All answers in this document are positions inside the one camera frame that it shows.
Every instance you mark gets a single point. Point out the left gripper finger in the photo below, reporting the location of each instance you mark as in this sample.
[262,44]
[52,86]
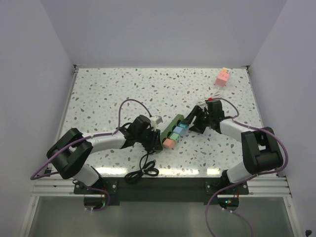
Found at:
[156,135]
[153,145]

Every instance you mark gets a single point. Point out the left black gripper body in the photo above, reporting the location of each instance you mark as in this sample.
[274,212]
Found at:
[148,134]

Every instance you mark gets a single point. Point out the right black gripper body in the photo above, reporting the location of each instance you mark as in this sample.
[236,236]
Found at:
[204,116]

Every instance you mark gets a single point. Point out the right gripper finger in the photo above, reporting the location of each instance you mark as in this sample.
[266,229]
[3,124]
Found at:
[194,113]
[199,126]

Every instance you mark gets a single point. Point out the teal plug cube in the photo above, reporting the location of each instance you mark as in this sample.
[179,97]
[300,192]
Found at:
[183,125]

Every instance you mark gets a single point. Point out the green power strip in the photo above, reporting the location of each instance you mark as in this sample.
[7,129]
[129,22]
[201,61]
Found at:
[169,129]

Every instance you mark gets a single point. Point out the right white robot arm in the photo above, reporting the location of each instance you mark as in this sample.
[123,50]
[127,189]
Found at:
[260,148]

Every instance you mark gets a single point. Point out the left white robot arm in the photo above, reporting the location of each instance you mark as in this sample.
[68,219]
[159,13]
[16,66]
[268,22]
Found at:
[69,154]

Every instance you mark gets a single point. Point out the salmon plug cube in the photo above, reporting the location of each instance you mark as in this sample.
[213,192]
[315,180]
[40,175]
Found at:
[168,143]

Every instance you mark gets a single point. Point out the blue plug cube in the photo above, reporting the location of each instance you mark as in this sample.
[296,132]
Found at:
[179,130]

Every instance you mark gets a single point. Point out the green plug cube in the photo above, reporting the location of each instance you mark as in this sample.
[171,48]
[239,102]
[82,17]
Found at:
[174,136]

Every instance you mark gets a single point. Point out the pink cube charger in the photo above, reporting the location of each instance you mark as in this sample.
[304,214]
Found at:
[222,77]

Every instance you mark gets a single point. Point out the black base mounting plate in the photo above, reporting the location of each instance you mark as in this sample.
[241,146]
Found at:
[117,190]

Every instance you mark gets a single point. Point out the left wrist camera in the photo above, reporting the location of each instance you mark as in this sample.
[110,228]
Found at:
[156,120]

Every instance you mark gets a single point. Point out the aluminium frame rail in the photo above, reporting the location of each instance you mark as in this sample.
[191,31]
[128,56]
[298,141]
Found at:
[56,186]

